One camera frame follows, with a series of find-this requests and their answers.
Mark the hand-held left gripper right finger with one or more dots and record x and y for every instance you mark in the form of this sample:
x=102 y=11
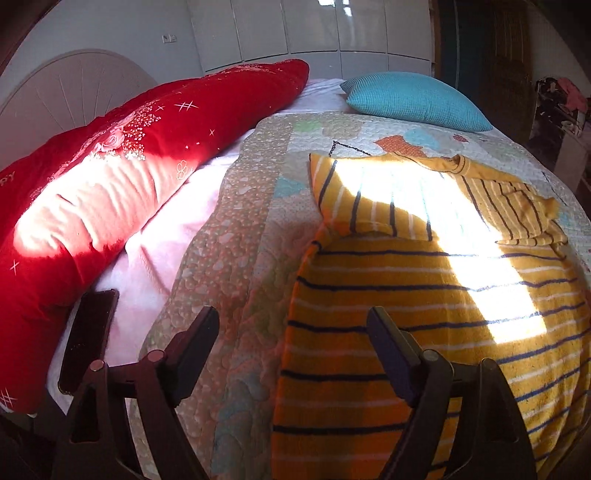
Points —
x=391 y=350

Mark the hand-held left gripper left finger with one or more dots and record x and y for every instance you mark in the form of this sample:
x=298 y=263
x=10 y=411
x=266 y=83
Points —
x=194 y=353

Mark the yellow striped sweater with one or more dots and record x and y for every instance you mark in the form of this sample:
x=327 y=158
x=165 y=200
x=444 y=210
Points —
x=429 y=318

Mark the pink bed sheet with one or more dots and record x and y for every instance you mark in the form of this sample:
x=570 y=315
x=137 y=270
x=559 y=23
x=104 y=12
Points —
x=152 y=281

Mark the patchwork quilted blanket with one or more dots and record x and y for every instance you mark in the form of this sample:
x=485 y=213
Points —
x=240 y=258

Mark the black smartphone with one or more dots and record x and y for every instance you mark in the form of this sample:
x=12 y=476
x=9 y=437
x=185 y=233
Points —
x=87 y=339

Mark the red floral bolster pillow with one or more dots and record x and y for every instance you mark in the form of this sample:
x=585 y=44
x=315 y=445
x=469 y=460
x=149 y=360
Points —
x=115 y=184

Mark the blue knitted pillow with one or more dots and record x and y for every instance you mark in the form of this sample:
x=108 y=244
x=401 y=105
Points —
x=415 y=99

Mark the white bed headboard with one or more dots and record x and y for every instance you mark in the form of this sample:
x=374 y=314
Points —
x=60 y=97

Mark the dark wooden door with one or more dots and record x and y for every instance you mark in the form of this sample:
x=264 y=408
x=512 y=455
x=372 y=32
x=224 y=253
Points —
x=503 y=60

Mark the white glossy wardrobe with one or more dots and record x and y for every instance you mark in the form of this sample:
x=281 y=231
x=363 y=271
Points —
x=314 y=32

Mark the wall socket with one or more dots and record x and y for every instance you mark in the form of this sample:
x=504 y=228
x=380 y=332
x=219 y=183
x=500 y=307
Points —
x=169 y=38

